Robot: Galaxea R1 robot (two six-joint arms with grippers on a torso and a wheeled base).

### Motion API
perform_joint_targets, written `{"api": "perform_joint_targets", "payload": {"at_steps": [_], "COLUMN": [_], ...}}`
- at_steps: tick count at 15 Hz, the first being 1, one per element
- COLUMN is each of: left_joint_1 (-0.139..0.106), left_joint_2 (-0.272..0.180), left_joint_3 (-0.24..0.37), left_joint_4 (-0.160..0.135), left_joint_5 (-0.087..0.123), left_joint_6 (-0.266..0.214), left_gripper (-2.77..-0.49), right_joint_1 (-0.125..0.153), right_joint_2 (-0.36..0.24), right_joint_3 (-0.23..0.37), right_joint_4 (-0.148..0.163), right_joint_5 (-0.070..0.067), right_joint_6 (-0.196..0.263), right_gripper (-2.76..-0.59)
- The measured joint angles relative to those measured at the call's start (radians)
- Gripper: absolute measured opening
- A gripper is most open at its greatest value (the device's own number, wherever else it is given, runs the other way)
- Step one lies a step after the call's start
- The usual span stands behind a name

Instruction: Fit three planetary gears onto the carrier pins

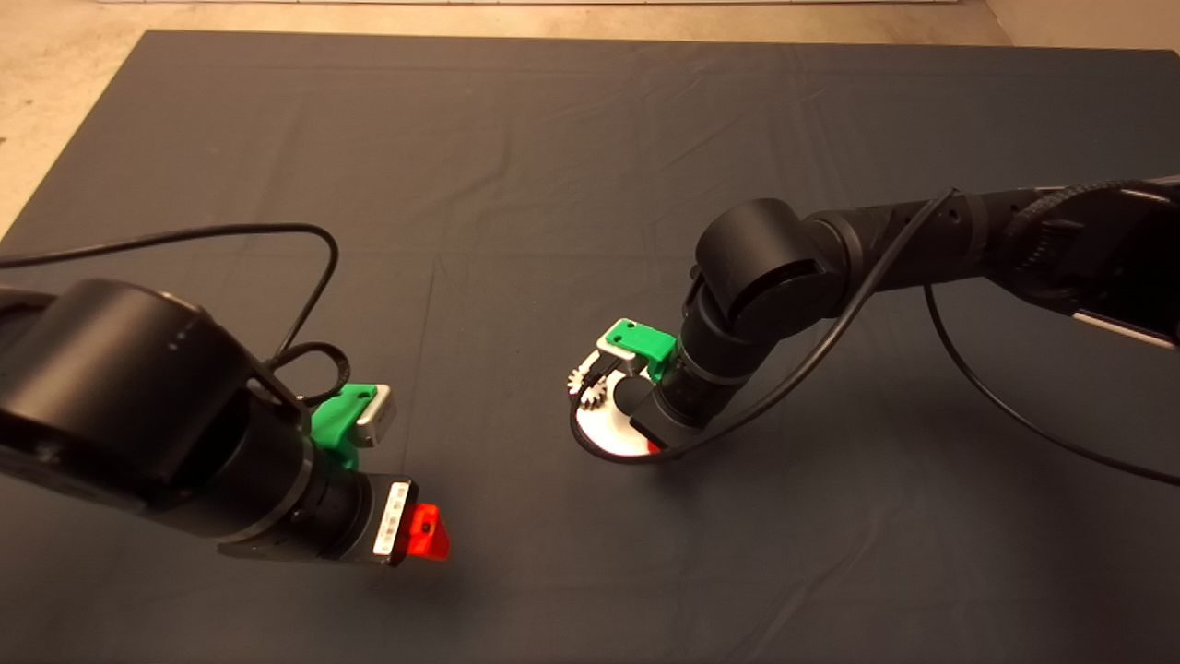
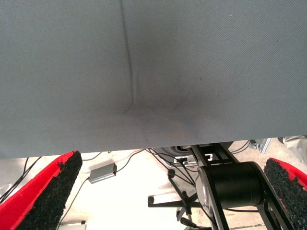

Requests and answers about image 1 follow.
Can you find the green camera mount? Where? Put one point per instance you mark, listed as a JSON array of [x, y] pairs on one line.
[[650, 343], [334, 424]]

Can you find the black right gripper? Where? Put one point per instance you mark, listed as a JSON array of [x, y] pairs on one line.
[[664, 429]]

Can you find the silver right camera box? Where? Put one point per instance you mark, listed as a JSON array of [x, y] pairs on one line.
[[616, 350]]

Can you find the small steel planetary gear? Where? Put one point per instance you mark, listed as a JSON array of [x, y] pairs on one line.
[[577, 380]]

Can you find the green left camera mount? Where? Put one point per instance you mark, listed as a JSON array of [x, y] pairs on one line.
[[334, 424]]

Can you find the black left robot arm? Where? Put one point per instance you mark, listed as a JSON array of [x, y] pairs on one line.
[[120, 387]]

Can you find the green right camera mount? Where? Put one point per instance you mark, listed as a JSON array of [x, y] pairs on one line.
[[650, 343]]

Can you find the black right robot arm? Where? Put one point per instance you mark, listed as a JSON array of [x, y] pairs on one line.
[[765, 267]]

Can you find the round metal carrier plate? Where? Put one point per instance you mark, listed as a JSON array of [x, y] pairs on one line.
[[608, 438]]

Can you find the dark grey table cloth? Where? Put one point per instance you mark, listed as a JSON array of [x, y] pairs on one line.
[[553, 184]]

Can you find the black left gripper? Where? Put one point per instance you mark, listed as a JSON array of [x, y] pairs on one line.
[[387, 516]]

